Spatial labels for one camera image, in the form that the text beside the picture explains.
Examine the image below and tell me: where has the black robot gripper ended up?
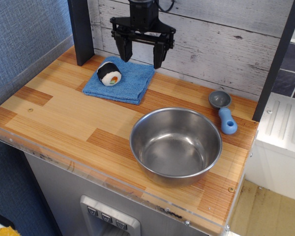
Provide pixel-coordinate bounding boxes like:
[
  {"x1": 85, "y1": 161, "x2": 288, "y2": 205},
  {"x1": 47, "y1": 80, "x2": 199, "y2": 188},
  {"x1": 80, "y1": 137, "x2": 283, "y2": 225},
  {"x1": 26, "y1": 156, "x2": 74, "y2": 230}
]
[{"x1": 110, "y1": 0, "x2": 176, "y2": 69}]

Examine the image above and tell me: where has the plush sushi roll toy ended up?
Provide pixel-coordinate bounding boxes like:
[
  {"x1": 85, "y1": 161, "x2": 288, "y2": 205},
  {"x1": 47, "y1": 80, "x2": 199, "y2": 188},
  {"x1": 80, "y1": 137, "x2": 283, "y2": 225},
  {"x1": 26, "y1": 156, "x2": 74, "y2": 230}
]
[{"x1": 96, "y1": 61, "x2": 122, "y2": 87}]

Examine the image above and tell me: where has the stainless steel bowl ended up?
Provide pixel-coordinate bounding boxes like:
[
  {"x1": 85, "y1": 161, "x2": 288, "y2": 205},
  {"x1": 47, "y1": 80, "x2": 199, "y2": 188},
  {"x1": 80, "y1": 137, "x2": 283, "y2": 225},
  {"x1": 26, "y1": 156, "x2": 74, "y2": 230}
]
[{"x1": 129, "y1": 107, "x2": 222, "y2": 187}]

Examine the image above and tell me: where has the folded blue cloth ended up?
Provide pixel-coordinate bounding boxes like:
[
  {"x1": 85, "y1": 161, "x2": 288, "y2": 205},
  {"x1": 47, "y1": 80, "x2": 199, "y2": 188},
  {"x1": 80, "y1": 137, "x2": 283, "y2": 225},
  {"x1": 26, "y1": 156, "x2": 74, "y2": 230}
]
[{"x1": 82, "y1": 57, "x2": 155, "y2": 105}]

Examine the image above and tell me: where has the grey toy cabinet front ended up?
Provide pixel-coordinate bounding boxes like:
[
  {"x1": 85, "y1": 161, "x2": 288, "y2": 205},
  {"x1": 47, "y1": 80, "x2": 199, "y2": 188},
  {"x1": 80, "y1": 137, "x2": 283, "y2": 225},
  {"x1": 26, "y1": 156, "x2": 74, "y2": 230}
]
[{"x1": 26, "y1": 154, "x2": 225, "y2": 236}]

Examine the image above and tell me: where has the white ribbed side unit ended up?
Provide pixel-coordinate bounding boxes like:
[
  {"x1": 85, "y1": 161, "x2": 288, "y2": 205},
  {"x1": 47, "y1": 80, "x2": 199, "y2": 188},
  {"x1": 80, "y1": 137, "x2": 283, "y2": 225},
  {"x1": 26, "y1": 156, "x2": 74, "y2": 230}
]
[{"x1": 245, "y1": 93, "x2": 295, "y2": 200}]

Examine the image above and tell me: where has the silver dispenser button panel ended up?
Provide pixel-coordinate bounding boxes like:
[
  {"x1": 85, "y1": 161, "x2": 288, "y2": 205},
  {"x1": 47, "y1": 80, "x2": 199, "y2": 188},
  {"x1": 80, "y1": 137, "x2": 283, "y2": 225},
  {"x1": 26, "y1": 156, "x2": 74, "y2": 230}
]
[{"x1": 80, "y1": 195, "x2": 141, "y2": 236}]

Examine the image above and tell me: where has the yellow black object at corner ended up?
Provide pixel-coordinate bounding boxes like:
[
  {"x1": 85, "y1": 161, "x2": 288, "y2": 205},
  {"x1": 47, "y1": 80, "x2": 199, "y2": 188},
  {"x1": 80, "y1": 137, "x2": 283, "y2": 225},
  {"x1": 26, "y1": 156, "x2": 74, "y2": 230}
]
[{"x1": 0, "y1": 224, "x2": 21, "y2": 236}]

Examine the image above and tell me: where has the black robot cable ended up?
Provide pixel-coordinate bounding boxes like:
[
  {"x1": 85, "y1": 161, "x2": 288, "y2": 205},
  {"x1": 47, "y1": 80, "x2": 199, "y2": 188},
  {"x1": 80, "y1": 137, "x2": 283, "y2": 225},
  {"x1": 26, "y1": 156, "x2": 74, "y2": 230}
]
[{"x1": 157, "y1": 0, "x2": 177, "y2": 12}]

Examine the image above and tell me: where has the dark grey left post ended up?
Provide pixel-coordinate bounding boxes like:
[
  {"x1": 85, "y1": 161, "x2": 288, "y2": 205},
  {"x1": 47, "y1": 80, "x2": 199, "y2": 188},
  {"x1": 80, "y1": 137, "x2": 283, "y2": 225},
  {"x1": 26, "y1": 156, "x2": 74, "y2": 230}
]
[{"x1": 67, "y1": 0, "x2": 94, "y2": 66}]

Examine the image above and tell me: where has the dark grey post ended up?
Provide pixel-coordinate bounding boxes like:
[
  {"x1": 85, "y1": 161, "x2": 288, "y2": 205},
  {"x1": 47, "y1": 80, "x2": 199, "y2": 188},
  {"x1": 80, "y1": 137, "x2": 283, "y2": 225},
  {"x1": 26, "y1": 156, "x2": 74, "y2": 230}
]
[
  {"x1": 252, "y1": 0, "x2": 295, "y2": 122},
  {"x1": 67, "y1": 0, "x2": 94, "y2": 66}
]

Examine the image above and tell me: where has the grey scoop blue handle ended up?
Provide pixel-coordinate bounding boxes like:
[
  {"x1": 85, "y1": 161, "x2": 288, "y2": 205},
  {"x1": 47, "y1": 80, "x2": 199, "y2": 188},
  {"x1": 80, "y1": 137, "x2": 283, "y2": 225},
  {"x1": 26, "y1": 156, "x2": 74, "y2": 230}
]
[{"x1": 208, "y1": 90, "x2": 237, "y2": 135}]

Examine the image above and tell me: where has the dark grey right post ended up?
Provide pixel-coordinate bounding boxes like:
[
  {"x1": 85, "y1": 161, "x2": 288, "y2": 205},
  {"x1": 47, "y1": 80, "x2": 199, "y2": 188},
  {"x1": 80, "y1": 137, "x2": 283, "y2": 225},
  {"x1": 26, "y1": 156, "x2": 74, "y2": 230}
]
[{"x1": 252, "y1": 0, "x2": 295, "y2": 122}]

